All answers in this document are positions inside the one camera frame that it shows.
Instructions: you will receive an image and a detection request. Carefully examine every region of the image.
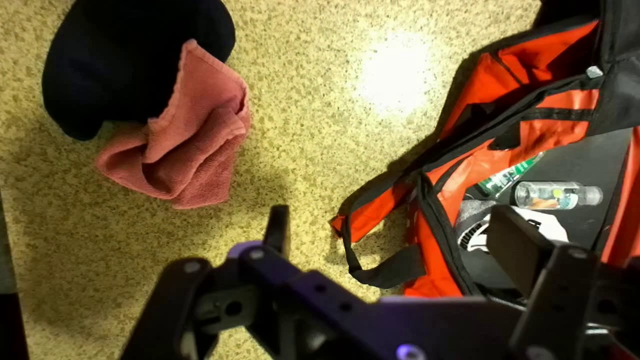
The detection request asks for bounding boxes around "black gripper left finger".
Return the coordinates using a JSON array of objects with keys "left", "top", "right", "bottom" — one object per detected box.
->
[{"left": 264, "top": 205, "right": 290, "bottom": 256}]

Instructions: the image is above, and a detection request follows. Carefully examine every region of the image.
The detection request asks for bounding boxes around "green labelled plastic bottle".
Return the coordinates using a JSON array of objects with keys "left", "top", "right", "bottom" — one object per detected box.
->
[{"left": 475, "top": 154, "right": 543, "bottom": 198}]

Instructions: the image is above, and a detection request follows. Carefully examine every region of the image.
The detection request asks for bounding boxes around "black cloth lump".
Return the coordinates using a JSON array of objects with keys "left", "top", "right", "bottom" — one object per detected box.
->
[{"left": 41, "top": 0, "right": 236, "bottom": 141}]

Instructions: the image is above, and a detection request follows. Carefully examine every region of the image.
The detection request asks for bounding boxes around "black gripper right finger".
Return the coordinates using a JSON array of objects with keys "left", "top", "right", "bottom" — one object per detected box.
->
[{"left": 485, "top": 207, "right": 556, "bottom": 296}]

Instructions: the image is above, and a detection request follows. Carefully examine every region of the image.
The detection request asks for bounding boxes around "orange and black backpack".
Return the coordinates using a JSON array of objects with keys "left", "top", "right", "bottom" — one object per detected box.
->
[{"left": 329, "top": 0, "right": 640, "bottom": 298}]

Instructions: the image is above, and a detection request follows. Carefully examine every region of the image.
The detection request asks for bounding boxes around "black white striped cloth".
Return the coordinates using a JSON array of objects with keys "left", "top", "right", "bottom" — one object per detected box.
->
[{"left": 453, "top": 201, "right": 567, "bottom": 254}]

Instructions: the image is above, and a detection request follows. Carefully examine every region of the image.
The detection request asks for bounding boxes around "pink red towel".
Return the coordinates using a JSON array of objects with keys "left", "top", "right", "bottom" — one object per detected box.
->
[{"left": 95, "top": 41, "right": 252, "bottom": 210}]

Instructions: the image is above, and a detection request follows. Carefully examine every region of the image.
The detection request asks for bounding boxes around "clear plastic bottle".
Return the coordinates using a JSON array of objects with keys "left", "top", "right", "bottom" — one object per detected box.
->
[{"left": 514, "top": 183, "right": 603, "bottom": 213}]

